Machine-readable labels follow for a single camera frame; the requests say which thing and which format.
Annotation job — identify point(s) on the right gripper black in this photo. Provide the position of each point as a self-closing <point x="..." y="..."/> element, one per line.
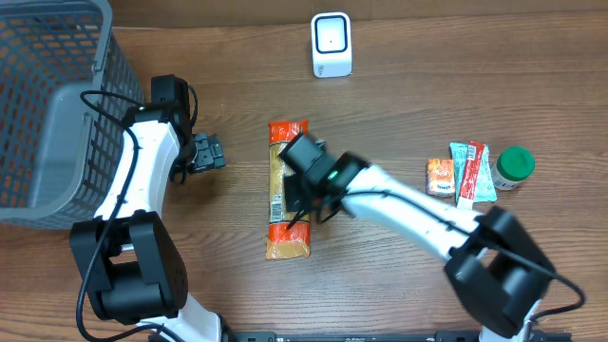
<point x="292" y="202"/>

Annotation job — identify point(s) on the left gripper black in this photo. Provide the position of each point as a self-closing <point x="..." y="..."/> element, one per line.
<point x="209" y="153"/>

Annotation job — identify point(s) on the orange noodle packet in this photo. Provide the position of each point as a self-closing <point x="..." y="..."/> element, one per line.
<point x="284" y="241"/>

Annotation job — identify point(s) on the orange tissue packet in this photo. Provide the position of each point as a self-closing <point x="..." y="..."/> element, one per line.
<point x="440" y="178"/>

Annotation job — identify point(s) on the red snack bar packet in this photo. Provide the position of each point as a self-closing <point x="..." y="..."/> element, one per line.
<point x="474" y="155"/>

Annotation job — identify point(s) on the green wet wipes packet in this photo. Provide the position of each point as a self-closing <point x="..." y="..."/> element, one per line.
<point x="485" y="190"/>

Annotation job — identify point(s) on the green lid Knorr jar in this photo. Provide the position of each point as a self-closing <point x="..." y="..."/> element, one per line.
<point x="512" y="167"/>

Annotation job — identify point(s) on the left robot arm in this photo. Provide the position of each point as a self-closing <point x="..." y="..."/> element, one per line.
<point x="131" y="269"/>

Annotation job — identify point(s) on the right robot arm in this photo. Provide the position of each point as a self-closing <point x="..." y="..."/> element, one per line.
<point x="496" y="269"/>

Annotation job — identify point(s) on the white barcode scanner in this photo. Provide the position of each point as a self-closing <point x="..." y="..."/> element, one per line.
<point x="331" y="44"/>

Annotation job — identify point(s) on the grey plastic shopping basket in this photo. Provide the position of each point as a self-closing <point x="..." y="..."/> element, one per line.
<point x="59" y="62"/>

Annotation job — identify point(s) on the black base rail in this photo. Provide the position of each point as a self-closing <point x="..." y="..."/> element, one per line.
<point x="440" y="336"/>

